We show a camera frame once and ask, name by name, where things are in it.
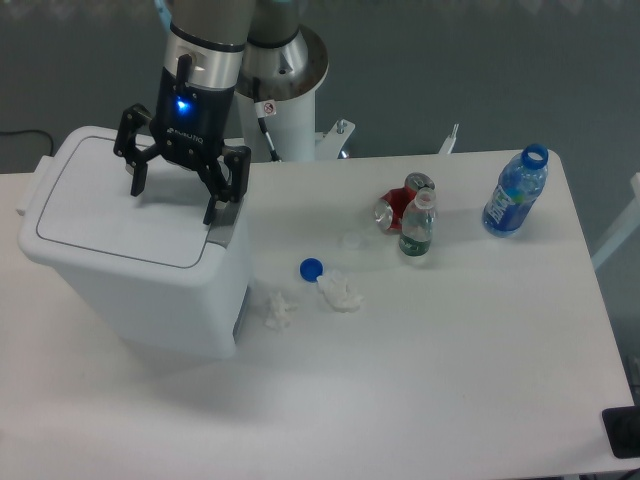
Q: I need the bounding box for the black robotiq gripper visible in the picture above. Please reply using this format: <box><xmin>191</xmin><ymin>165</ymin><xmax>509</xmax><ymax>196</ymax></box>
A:
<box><xmin>113</xmin><ymin>53</ymin><xmax>251</xmax><ymax>225</ymax></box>

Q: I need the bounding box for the white trash can lid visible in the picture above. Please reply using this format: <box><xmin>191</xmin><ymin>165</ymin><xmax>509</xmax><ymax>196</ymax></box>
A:
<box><xmin>36</xmin><ymin>135</ymin><xmax>222</xmax><ymax>269</ymax></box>

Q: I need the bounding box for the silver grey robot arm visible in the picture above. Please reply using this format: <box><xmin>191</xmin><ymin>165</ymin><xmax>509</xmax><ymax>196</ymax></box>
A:
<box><xmin>113</xmin><ymin>1</ymin><xmax>329</xmax><ymax>224</ymax></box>

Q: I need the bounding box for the white plastic trash can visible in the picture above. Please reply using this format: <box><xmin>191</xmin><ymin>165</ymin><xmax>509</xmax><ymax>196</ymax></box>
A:
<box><xmin>18</xmin><ymin>126</ymin><xmax>253</xmax><ymax>359</ymax></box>

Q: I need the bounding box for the blue bottle cap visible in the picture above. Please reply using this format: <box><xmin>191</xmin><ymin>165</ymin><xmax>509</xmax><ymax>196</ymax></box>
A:
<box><xmin>299</xmin><ymin>257</ymin><xmax>324</xmax><ymax>283</ymax></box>

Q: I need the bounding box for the clear plastic bottle cap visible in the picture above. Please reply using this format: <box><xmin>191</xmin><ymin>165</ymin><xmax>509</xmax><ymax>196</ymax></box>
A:
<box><xmin>341</xmin><ymin>232</ymin><xmax>362</xmax><ymax>250</ymax></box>

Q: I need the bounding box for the crushed red soda can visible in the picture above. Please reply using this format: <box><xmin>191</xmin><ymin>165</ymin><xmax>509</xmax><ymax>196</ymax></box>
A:
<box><xmin>373</xmin><ymin>172</ymin><xmax>435</xmax><ymax>232</ymax></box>

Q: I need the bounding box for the crumpled white tissue left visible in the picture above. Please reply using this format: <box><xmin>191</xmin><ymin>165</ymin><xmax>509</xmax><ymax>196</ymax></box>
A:
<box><xmin>264</xmin><ymin>291</ymin><xmax>298</xmax><ymax>331</ymax></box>

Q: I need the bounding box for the crumpled white tissue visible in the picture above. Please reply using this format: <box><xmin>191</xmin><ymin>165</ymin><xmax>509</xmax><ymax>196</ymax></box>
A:
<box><xmin>264</xmin><ymin>291</ymin><xmax>298</xmax><ymax>331</ymax></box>
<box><xmin>317</xmin><ymin>270</ymin><xmax>364</xmax><ymax>313</ymax></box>

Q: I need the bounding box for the crumpled white tissue right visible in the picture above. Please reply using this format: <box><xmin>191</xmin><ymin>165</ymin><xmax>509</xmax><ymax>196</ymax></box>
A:
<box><xmin>317</xmin><ymin>270</ymin><xmax>364</xmax><ymax>313</ymax></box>

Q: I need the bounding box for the clear green label bottle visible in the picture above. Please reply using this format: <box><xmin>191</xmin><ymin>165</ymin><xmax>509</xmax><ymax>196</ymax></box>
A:
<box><xmin>399</xmin><ymin>187</ymin><xmax>437</xmax><ymax>257</ymax></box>

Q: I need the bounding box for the blue plastic drink bottle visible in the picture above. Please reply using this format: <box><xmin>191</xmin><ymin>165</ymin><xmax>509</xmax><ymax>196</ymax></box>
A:
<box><xmin>482</xmin><ymin>143</ymin><xmax>549</xmax><ymax>237</ymax></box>

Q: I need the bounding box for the black device at edge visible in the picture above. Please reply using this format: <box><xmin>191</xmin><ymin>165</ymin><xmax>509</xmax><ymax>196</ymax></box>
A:
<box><xmin>602</xmin><ymin>406</ymin><xmax>639</xmax><ymax>459</ymax></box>

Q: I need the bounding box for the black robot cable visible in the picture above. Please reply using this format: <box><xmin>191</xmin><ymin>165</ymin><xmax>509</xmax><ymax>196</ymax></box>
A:
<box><xmin>252</xmin><ymin>77</ymin><xmax>284</xmax><ymax>163</ymax></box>

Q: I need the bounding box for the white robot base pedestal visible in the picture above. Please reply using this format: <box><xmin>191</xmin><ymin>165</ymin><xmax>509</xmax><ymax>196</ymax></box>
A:
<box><xmin>228</xmin><ymin>91</ymin><xmax>356</xmax><ymax>163</ymax></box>

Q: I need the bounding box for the black floor cable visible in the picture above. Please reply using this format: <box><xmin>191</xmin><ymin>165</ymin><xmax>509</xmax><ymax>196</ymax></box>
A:
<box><xmin>0</xmin><ymin>129</ymin><xmax>55</xmax><ymax>154</ymax></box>

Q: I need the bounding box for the white frame at right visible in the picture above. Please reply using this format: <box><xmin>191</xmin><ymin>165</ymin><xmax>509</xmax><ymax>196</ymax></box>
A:
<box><xmin>591</xmin><ymin>173</ymin><xmax>639</xmax><ymax>271</ymax></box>

